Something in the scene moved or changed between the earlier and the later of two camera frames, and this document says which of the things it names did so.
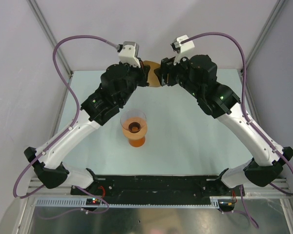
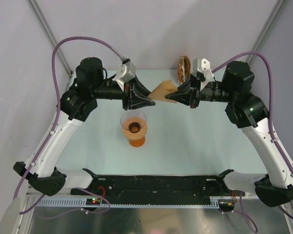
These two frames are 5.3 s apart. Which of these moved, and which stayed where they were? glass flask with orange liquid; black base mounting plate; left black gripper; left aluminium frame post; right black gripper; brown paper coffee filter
Moved: brown paper coffee filter; left black gripper; right black gripper
Stayed: glass flask with orange liquid; black base mounting plate; left aluminium frame post
